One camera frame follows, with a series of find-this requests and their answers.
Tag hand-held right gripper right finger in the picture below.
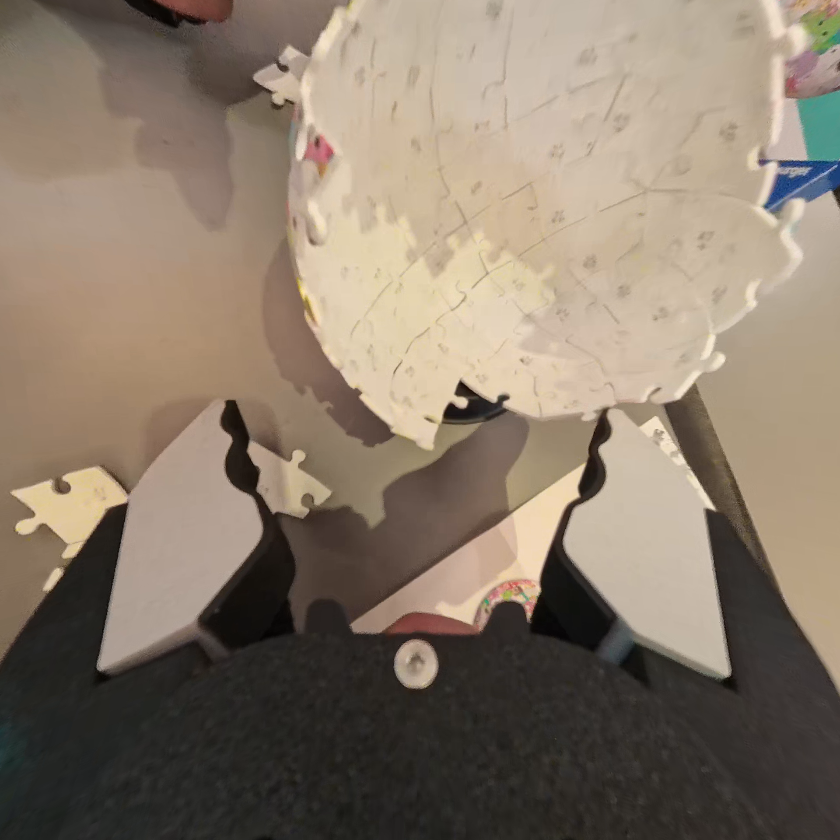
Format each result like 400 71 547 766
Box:
530 407 732 680

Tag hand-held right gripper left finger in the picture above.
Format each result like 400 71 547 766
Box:
97 399 296 677

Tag white puzzle piece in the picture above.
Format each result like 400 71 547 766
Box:
254 46 309 106
679 459 718 511
246 441 333 519
640 420 683 463

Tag colourful 3D puzzle ball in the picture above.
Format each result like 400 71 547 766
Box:
287 0 805 450

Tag joined white puzzle pieces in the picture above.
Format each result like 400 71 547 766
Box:
10 466 129 595

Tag black ball stand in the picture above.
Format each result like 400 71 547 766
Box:
446 387 509 427

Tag colourful puzzle box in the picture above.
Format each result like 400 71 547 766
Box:
761 0 840 214

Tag person's left hand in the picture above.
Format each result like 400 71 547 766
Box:
161 0 235 26

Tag printed instruction sheet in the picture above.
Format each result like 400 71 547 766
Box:
351 462 588 636

